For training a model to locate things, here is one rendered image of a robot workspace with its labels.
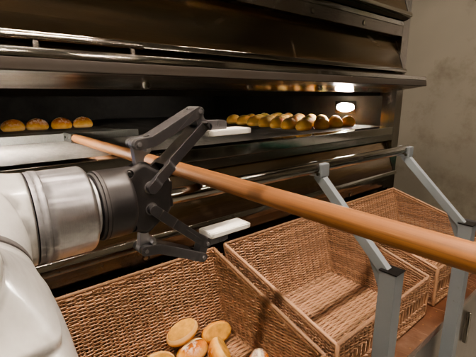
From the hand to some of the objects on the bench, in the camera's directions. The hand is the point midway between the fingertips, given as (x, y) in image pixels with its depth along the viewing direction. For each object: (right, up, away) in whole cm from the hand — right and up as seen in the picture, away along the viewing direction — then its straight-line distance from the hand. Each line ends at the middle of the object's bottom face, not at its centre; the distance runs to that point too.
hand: (238, 178), depth 50 cm
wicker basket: (-14, -57, +40) cm, 71 cm away
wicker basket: (+78, -40, +116) cm, 145 cm away
